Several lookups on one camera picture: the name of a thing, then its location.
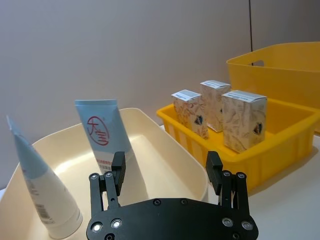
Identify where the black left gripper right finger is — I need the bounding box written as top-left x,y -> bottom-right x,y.
205,150 -> 251,215

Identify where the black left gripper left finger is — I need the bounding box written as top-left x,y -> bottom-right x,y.
88,151 -> 127,219

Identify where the cream plastic tub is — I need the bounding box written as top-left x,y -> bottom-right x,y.
0,107 -> 210,240

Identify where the blue white tube red logo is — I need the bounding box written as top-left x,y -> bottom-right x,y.
74,99 -> 135,175

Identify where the shallow yellow plastic crate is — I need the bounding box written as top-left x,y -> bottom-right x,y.
156,96 -> 318,195

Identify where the patterned paper carton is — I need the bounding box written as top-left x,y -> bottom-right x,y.
199,79 -> 232,133
170,89 -> 210,140
221,90 -> 268,154

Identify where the blue white tube with barcode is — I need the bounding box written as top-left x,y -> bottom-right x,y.
5,114 -> 84,239

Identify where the tall yellow plastic bin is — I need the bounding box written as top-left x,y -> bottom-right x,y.
226,41 -> 320,137

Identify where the thin black cable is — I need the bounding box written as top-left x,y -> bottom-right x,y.
248,0 -> 253,53

